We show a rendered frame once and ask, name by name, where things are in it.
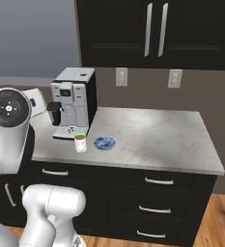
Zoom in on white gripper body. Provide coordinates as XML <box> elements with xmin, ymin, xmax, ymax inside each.
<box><xmin>22</xmin><ymin>88</ymin><xmax>49</xmax><ymax>119</ymax></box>

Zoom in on silver black coffee machine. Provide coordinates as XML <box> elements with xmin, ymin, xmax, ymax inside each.
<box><xmin>46</xmin><ymin>67</ymin><xmax>98</xmax><ymax>142</ymax></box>

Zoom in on white mug with coffee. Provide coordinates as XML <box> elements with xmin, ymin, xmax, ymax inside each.
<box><xmin>73</xmin><ymin>131</ymin><xmax>88</xmax><ymax>154</ymax></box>

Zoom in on blue patterned saucer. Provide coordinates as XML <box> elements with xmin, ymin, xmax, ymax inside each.
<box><xmin>93</xmin><ymin>135</ymin><xmax>117</xmax><ymax>151</ymax></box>

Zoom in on black drawer front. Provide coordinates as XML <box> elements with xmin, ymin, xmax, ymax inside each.
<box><xmin>132</xmin><ymin>220</ymin><xmax>188</xmax><ymax>246</ymax></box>
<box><xmin>29</xmin><ymin>160</ymin><xmax>107</xmax><ymax>187</ymax></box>
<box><xmin>132</xmin><ymin>194</ymin><xmax>193</xmax><ymax>221</ymax></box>
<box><xmin>131</xmin><ymin>169</ymin><xmax>199</xmax><ymax>196</ymax></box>

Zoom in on black upper cupboard door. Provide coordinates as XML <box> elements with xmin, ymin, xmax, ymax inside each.
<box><xmin>74</xmin><ymin>0</ymin><xmax>157</xmax><ymax>68</ymax></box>
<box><xmin>155</xmin><ymin>0</ymin><xmax>225</xmax><ymax>71</ymax></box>

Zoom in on silver drawer handle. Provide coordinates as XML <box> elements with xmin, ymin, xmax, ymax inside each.
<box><xmin>41</xmin><ymin>168</ymin><xmax>70</xmax><ymax>178</ymax></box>
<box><xmin>136</xmin><ymin>229</ymin><xmax>167</xmax><ymax>239</ymax></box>
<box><xmin>144</xmin><ymin>176</ymin><xmax>175</xmax><ymax>186</ymax></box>
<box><xmin>138</xmin><ymin>205</ymin><xmax>172</xmax><ymax>215</ymax></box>

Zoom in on white wall outlet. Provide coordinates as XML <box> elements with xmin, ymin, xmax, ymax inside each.
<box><xmin>115</xmin><ymin>67</ymin><xmax>129</xmax><ymax>88</ymax></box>
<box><xmin>167</xmin><ymin>69</ymin><xmax>183</xmax><ymax>90</ymax></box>

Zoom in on silver upper cupboard handle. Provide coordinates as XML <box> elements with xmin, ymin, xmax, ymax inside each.
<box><xmin>157</xmin><ymin>2</ymin><xmax>170</xmax><ymax>59</ymax></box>
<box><xmin>143</xmin><ymin>2</ymin><xmax>154</xmax><ymax>59</ymax></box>

